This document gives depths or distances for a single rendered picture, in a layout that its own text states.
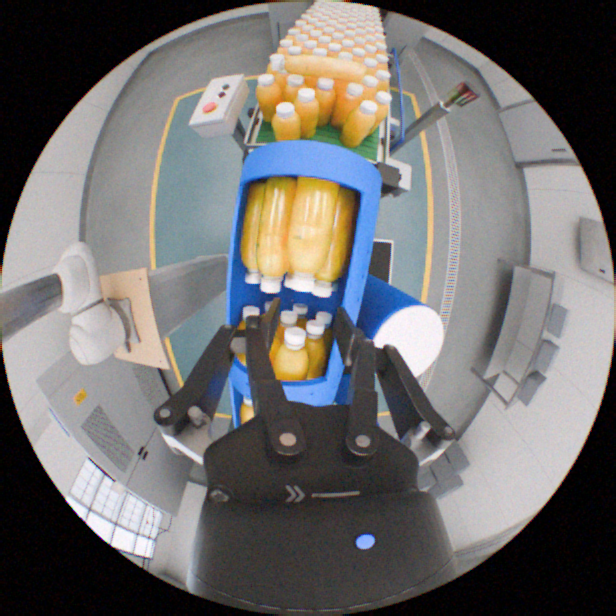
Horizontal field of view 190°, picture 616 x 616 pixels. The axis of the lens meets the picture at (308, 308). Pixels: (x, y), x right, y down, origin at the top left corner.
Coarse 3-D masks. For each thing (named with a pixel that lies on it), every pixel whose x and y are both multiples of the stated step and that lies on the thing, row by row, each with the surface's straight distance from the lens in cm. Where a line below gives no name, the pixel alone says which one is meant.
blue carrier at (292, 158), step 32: (256, 160) 35; (288, 160) 31; (320, 160) 30; (352, 160) 32; (352, 256) 32; (256, 288) 53; (288, 288) 57; (352, 288) 33; (352, 320) 37; (288, 384) 37; (320, 384) 39
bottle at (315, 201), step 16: (304, 176) 33; (304, 192) 32; (320, 192) 32; (336, 192) 34; (304, 208) 31; (320, 208) 31; (336, 208) 34; (304, 224) 31; (320, 224) 31; (288, 240) 33; (304, 240) 31; (320, 240) 31; (288, 256) 33; (304, 256) 31; (320, 256) 31; (304, 272) 33
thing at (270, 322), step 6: (276, 300) 20; (270, 306) 19; (276, 306) 19; (270, 312) 17; (276, 312) 18; (264, 318) 16; (270, 318) 16; (276, 318) 19; (264, 324) 15; (270, 324) 15; (276, 324) 20; (264, 330) 15; (270, 330) 15; (264, 336) 16; (270, 336) 16; (270, 342) 16; (270, 348) 17
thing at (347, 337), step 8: (344, 312) 20; (336, 320) 22; (344, 320) 18; (336, 328) 21; (344, 328) 18; (352, 328) 17; (336, 336) 21; (344, 336) 18; (352, 336) 16; (344, 344) 17; (352, 344) 16; (344, 352) 17; (352, 352) 17; (344, 360) 17; (352, 360) 17
